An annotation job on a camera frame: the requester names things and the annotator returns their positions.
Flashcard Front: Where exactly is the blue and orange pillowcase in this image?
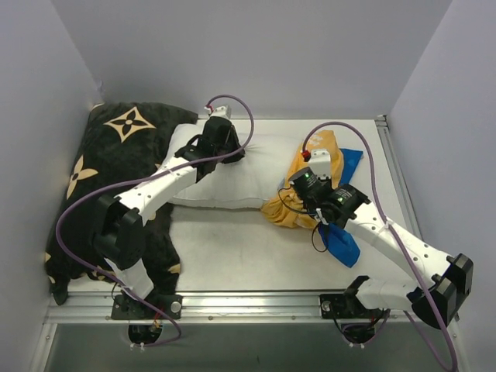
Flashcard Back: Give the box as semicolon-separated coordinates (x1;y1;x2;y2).
261;130;363;267

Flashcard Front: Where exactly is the white pillow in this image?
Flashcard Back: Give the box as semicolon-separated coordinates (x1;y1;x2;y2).
170;133;300;209

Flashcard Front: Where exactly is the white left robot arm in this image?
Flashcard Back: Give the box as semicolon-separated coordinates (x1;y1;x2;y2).
90;112;245;319

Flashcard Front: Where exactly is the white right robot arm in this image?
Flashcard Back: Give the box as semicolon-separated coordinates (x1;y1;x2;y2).
288;167;474;329

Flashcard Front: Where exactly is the black patterned plush pillow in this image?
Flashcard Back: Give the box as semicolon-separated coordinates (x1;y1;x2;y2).
44;102;198;305

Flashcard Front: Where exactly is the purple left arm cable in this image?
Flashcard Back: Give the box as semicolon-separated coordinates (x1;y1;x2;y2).
56;95;255;346

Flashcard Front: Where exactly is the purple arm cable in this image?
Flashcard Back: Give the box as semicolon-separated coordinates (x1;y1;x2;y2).
301;121;460;372
56;95;255;346

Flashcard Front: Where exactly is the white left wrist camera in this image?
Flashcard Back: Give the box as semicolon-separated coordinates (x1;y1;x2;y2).
205;105;232;120

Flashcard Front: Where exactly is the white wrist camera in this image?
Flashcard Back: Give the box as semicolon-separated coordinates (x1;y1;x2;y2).
301;149;332;181
205;105;232;120

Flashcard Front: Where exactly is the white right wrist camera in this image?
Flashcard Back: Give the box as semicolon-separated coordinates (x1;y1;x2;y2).
301;149;332;181

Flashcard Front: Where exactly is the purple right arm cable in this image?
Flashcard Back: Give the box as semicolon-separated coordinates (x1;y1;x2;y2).
301;121;460;372

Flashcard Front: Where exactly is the aluminium right frame rail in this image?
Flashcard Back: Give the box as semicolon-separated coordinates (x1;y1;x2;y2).
375;115;423;240

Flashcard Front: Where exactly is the aluminium frame rail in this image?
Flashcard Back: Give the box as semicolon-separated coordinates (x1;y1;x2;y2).
375;115;423;240
46;288;460;325

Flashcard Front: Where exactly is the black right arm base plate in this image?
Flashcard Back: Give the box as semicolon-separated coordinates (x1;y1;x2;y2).
319;293;385;321

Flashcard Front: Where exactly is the aluminium front frame rail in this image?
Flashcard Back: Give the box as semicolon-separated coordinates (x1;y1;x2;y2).
46;288;460;325

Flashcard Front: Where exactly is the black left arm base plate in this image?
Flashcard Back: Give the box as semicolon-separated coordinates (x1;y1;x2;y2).
110;294;183;320

